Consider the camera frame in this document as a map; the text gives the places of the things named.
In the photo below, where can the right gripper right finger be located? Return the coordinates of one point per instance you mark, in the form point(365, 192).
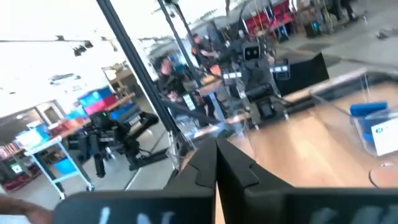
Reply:
point(248, 199)

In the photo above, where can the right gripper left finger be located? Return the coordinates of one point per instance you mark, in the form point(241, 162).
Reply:
point(186, 199)

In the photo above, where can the person's forearm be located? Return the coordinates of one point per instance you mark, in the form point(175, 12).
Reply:
point(21, 211)

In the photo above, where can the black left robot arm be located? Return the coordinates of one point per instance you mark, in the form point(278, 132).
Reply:
point(267, 107)

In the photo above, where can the black background robot arm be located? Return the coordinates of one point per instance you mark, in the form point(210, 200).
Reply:
point(102, 140)

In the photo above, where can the large black case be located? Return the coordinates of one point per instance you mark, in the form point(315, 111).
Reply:
point(304, 76)

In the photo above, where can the person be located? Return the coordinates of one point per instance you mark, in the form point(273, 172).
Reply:
point(203, 49)
point(169, 77)

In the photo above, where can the red seating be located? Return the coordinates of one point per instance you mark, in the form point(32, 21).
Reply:
point(267, 15)

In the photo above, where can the blue and red crates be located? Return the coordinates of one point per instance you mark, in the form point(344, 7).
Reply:
point(102, 104)

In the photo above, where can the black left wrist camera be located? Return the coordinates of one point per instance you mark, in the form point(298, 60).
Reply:
point(251, 52)

